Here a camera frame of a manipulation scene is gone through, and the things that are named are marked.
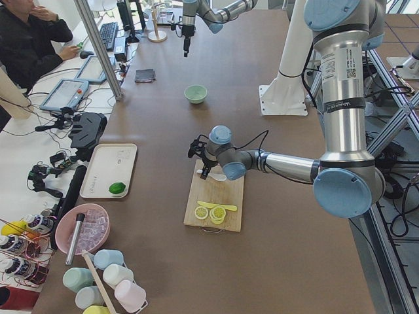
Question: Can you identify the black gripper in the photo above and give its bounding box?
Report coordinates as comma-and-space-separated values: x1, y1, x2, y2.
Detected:
181, 24, 195, 58
200, 156, 218, 180

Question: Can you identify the white ceramic spoon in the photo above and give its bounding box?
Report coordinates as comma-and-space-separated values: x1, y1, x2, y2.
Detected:
196, 169, 227, 182

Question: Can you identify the mint green bowl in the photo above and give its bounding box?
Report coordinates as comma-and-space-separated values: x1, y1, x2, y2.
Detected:
184, 84, 208, 104

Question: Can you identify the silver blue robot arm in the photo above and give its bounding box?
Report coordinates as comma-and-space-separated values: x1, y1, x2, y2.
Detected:
199, 1, 386, 218
181, 0, 258, 57

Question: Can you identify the pink bowl of ice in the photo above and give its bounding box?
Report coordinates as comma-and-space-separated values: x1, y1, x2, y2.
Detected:
55, 203, 110, 255

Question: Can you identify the wooden mug tree stand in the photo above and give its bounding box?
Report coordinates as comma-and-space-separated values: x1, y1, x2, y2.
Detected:
147, 3, 168, 43

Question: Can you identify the bamboo cutting board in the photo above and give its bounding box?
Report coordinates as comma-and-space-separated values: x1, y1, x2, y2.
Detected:
183, 160, 244, 232

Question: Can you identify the left lemon slice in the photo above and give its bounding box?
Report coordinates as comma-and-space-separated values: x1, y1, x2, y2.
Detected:
194, 205, 209, 220

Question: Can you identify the yellow plastic knife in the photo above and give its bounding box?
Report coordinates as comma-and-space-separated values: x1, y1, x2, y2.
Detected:
197, 201, 238, 211

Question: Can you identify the grey folded cloth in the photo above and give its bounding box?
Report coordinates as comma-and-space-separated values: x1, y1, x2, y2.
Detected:
134, 69, 156, 83

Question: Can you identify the black keyboard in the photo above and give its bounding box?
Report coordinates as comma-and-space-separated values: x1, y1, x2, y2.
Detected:
99, 22, 118, 52

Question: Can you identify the green lime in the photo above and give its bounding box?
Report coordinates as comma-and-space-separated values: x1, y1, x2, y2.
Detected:
108, 182, 126, 195

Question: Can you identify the cream rabbit tray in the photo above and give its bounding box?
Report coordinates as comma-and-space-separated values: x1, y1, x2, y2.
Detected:
80, 143, 137, 199

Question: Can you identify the far blue teach pendant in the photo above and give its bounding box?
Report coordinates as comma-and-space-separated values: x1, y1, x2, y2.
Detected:
75, 55, 106, 85

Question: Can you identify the blue teach pendant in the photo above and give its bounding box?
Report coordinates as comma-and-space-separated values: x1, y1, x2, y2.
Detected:
39, 79, 89, 113
75, 55, 106, 85

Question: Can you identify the black computer mouse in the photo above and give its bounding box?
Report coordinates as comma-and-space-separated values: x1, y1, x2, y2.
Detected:
79, 50, 94, 59

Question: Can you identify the near blue teach pendant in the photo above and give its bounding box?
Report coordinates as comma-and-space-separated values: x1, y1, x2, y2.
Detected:
39, 79, 89, 113

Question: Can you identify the steel muddler black tip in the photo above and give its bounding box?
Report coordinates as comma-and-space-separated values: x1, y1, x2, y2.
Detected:
65, 213, 85, 266

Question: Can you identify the white plastic cup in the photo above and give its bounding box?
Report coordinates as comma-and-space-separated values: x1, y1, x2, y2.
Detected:
103, 264, 134, 288

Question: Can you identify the black long bar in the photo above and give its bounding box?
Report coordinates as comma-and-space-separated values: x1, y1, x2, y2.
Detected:
50, 165, 87, 251

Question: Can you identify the pink plastic cup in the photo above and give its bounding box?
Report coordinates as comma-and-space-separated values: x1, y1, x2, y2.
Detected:
114, 279, 147, 312

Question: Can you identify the wooden stick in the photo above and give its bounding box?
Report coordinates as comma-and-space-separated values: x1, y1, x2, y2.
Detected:
82, 251, 117, 314

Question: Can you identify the white cup rack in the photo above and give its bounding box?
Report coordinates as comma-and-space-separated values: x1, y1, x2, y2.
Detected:
120, 258, 149, 313

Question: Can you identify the person in black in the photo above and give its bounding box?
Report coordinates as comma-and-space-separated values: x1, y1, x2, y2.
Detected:
1, 1, 80, 91

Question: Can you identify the green plastic cup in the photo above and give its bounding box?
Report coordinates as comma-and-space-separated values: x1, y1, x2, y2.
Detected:
62, 268, 94, 293

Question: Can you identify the pale blue plastic cup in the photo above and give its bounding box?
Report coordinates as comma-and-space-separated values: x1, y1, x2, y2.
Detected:
75, 286, 104, 309

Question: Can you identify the yellow plastic cup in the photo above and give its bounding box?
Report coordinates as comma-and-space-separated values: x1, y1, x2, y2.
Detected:
82, 305, 110, 314

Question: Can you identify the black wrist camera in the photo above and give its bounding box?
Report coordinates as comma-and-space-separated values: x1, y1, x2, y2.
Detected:
187, 134, 207, 158
170, 21, 182, 38

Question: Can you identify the aluminium frame post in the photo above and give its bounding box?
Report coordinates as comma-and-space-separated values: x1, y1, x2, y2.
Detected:
74, 0, 124, 101

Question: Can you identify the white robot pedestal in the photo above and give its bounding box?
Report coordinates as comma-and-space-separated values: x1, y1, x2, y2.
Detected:
259, 0, 312, 116

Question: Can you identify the copper wire bottle rack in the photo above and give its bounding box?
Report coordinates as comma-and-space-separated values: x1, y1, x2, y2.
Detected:
1, 215, 56, 289

